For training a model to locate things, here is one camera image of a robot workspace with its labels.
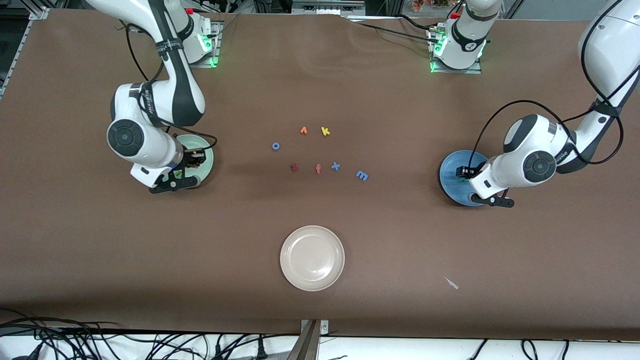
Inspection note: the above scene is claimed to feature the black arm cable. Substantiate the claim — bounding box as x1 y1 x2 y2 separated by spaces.
467 0 640 173
125 25 219 151

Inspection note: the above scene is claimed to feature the blue plate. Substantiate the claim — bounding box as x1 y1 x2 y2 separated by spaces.
439 150 489 207

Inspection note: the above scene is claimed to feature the short black table cable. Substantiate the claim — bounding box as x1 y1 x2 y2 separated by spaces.
395 14 433 31

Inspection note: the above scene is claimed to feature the green plate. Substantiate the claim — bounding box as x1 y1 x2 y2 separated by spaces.
172 134 215 190

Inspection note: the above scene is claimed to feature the beige plate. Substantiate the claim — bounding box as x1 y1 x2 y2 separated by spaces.
280 225 346 292

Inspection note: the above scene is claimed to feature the brown table cover sheet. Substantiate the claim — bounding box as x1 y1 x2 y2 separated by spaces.
0 7 640 341

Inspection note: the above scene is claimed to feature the aluminium frame strut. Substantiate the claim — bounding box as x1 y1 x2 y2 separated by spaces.
287 319 330 360

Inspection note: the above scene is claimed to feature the black cable tangle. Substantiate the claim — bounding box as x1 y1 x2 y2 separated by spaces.
0 307 126 360

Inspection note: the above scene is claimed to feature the long black table cable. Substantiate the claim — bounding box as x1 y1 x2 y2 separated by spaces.
356 22 435 43

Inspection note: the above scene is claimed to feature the grey metal box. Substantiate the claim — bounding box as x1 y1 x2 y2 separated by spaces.
292 0 366 16

